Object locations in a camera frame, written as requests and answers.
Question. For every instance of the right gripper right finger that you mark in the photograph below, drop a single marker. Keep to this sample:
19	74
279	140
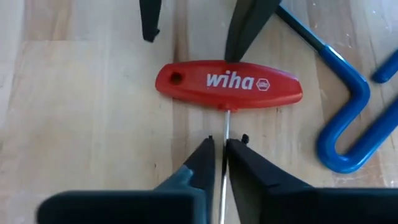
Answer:
295	205

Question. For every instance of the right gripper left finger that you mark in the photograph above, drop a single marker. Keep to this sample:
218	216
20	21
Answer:
140	205

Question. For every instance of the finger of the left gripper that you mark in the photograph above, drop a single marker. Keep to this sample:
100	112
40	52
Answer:
245	28
150	18

